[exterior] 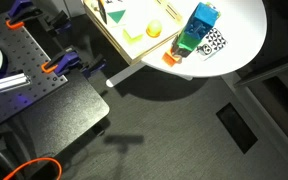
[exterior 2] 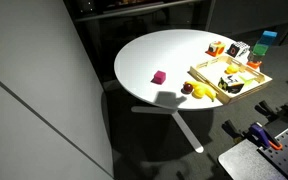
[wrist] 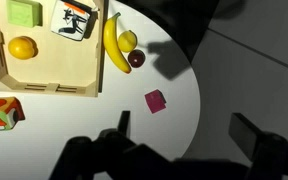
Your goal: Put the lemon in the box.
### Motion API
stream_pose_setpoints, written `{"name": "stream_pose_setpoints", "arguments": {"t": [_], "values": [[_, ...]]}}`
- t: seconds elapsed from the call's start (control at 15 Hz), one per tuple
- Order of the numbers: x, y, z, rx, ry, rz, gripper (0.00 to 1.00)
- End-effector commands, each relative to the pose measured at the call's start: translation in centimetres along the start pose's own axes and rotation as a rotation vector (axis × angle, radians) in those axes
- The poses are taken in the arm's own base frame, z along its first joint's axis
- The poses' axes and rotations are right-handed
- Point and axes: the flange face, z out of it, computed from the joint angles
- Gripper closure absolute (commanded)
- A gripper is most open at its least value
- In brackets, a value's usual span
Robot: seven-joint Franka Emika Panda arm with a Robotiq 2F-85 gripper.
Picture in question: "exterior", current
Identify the wooden tray box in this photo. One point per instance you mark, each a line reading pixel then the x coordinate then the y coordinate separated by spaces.
pixel 138 13

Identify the white table leg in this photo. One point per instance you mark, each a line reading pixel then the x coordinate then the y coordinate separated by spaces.
pixel 130 70

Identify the orange small block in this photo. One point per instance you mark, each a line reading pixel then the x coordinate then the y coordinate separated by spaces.
pixel 169 59

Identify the yellow-green angular block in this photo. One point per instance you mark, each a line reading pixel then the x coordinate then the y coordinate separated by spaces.
pixel 131 38

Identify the yellow dome toy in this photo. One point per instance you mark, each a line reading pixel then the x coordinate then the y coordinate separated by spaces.
pixel 154 28

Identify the green cube block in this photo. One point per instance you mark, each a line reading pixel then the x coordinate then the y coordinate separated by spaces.
pixel 184 44

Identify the green triangle block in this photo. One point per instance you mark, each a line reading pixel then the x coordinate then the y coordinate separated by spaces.
pixel 117 15

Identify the black white patterned cube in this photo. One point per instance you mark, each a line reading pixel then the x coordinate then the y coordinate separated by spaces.
pixel 212 42

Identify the blue cube block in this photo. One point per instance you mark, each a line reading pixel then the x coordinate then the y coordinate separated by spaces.
pixel 201 21

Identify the black cart top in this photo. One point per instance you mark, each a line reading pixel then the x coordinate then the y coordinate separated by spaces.
pixel 45 117

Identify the black floor outlet cover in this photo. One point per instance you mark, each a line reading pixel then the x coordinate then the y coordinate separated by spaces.
pixel 241 133

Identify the white round table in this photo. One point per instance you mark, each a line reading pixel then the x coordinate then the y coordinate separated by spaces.
pixel 243 23

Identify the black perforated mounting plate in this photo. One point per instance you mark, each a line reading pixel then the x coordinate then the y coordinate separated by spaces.
pixel 24 54

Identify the aluminium extrusion rail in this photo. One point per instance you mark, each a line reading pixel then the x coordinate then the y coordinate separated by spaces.
pixel 14 82

